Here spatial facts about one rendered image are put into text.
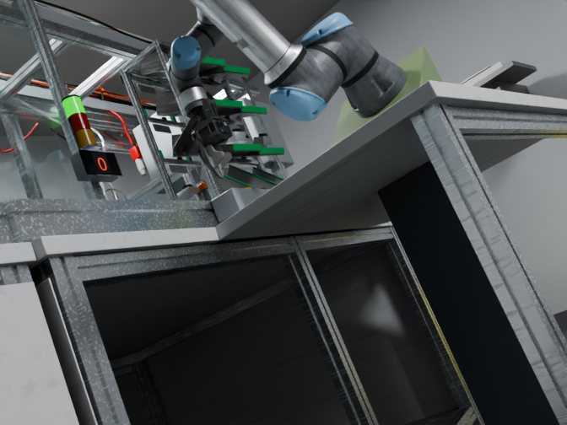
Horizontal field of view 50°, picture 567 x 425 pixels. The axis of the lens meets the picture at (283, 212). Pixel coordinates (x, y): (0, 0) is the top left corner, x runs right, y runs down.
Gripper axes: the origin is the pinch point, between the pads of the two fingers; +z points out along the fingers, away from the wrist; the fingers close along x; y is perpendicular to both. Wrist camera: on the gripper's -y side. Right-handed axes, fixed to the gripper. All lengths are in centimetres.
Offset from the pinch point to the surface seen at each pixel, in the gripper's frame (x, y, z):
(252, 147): 28.7, -2.0, -12.2
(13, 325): -82, 13, 33
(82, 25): 46, -63, -105
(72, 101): -20.5, -20.7, -32.0
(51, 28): 28, -62, -99
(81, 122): -20.3, -20.6, -25.5
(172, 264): -48, 14, 28
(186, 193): -2.2, -10.4, 0.4
